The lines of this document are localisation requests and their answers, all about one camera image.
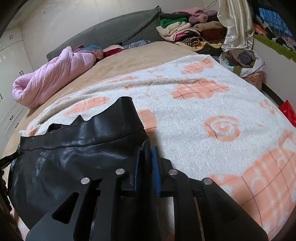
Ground black leather jacket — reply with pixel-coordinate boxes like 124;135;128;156
8;97;164;240

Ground small folded clothes by pillow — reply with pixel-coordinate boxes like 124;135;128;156
73;40;151;60

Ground bag of clothes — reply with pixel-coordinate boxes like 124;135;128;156
219;49;265;91

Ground pile of folded clothes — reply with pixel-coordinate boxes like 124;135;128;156
156;7;227;57

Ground clothes on window sill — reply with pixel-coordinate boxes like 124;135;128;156
253;15;295;62

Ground white orange patterned blanket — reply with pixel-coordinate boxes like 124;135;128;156
20;55;295;239

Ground pink quilted duvet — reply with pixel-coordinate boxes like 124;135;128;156
12;46;97;109

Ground tan plush bedspread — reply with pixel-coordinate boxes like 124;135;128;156
1;41;196;157

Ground red garment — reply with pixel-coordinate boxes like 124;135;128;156
278;100;296;127

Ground white wardrobe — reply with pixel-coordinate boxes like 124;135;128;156
0;26;34;144

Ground grey headboard cushion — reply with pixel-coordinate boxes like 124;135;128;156
47;6;163;61

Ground cream satin curtain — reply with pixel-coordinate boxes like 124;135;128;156
217;0;254;52

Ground window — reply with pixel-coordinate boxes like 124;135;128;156
256;6;295;40

